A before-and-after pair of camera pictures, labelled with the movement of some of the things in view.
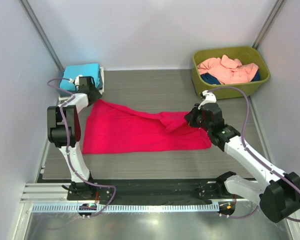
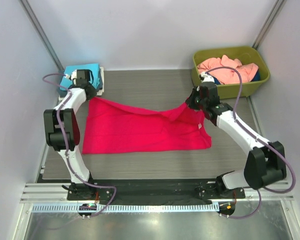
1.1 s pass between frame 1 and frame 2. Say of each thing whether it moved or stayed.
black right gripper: moved
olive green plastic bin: stayed
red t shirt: stayed
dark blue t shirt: stayed
